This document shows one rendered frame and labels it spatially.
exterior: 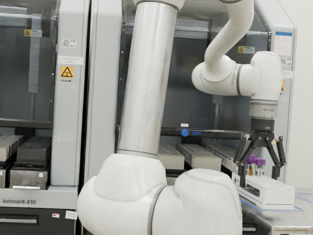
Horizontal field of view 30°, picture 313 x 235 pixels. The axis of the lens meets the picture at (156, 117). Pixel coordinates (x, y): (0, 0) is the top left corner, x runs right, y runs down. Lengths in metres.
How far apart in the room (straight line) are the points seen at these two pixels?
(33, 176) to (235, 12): 1.11
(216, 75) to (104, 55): 0.63
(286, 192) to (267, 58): 0.42
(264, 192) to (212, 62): 0.42
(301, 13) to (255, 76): 1.86
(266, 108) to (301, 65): 1.83
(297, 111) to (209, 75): 1.85
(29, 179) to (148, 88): 1.02
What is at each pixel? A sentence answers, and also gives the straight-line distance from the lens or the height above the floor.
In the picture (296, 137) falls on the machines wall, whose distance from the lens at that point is 3.68.
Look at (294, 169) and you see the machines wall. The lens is 3.70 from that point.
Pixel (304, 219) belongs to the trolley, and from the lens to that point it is 1.67.
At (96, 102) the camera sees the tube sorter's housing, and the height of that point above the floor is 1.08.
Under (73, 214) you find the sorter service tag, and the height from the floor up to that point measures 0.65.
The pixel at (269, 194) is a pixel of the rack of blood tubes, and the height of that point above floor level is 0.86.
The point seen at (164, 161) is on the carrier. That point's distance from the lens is 2.36.
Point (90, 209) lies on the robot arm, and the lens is 1.38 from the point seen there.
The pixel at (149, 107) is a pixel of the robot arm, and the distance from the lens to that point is 1.38.
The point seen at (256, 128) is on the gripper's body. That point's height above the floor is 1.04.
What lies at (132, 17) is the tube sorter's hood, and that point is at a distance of 2.41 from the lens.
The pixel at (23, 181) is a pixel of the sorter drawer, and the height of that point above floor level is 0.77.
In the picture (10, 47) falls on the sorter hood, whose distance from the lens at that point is 2.36.
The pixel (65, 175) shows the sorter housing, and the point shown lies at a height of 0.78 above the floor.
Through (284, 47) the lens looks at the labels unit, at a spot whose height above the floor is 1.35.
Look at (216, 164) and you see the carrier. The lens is 2.40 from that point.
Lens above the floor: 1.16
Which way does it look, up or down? 3 degrees down
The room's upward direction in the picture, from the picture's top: 4 degrees clockwise
